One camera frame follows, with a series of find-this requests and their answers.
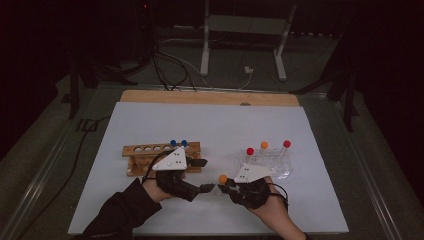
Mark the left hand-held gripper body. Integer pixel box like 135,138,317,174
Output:
151,146,201,203

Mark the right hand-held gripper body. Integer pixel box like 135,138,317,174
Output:
229,163,276,211

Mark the clear acrylic test tube rack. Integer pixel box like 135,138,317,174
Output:
240,148,294,180

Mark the wooden test tube rack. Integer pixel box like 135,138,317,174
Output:
121,141,203,178

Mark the person's left hand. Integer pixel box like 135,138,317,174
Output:
142,178,174,204

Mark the person's right hand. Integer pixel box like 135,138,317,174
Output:
248,176,291,223

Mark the white table sheet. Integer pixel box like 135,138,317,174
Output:
68,101,349,235

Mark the grey metal stand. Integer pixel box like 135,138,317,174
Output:
199,0,298,82

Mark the black tripod stand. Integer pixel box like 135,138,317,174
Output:
289,19,361,133
61,49,138,120

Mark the left hand-held gripper cable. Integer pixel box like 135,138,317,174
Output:
142,150,174,184

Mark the hand-held gripper cable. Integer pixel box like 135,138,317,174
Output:
266,181,290,212
142,150,174,184

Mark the right hand-held gripper cable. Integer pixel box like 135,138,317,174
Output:
266,181,290,212

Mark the bundle of black cables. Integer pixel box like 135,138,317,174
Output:
146,0,198,92

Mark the black floor cable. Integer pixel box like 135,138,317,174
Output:
14,114,113,240

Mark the white cable with plug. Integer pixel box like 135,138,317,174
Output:
159,38,255,91

